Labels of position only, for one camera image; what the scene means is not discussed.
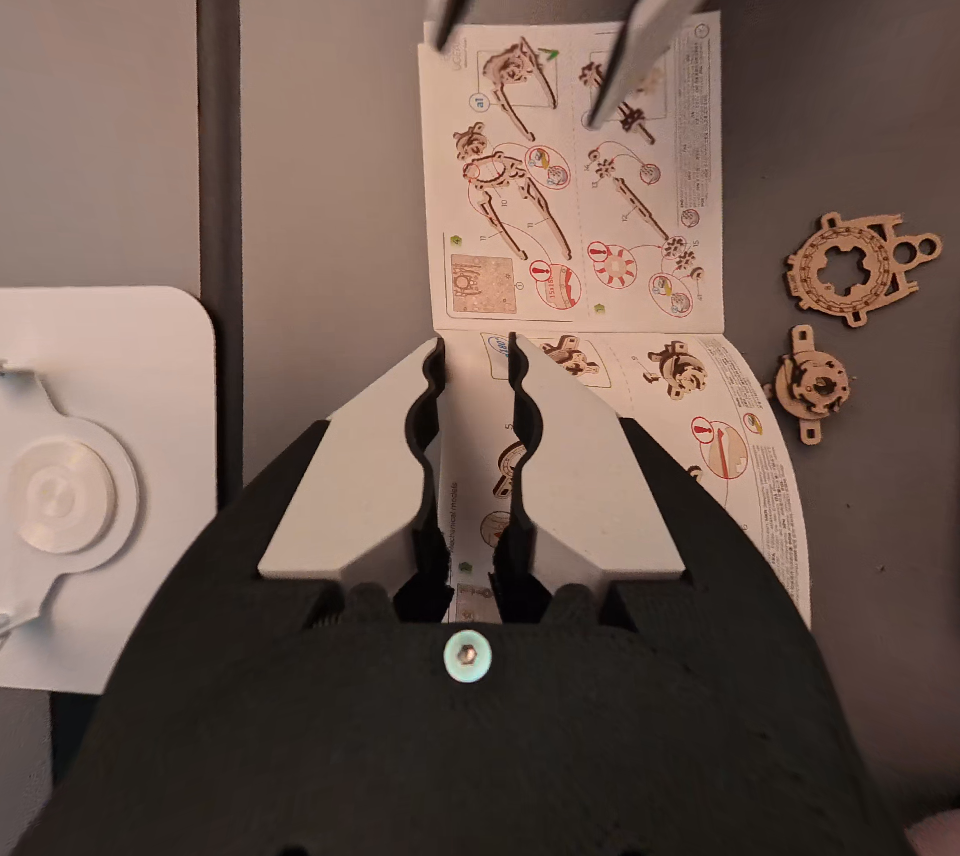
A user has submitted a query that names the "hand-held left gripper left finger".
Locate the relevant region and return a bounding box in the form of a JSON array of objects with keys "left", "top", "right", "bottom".
[{"left": 257, "top": 336, "right": 454, "bottom": 621}]

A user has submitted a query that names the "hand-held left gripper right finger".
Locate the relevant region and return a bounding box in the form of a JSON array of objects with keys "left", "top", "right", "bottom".
[{"left": 489, "top": 331, "right": 689, "bottom": 621}]

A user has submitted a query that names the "wooden hub assembly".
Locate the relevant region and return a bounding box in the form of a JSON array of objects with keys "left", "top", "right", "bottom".
[{"left": 762, "top": 324, "right": 858, "bottom": 447}]

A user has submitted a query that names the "wooden ring frame part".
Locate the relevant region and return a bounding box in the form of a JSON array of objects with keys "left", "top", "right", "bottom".
[{"left": 782, "top": 211, "right": 944, "bottom": 330}]

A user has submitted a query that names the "folded instruction leaflet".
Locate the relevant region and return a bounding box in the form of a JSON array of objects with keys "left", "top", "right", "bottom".
[{"left": 416, "top": 11, "right": 816, "bottom": 631}]

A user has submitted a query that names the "white mounting plate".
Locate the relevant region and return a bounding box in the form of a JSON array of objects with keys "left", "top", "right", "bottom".
[{"left": 0, "top": 285, "right": 219, "bottom": 697}]

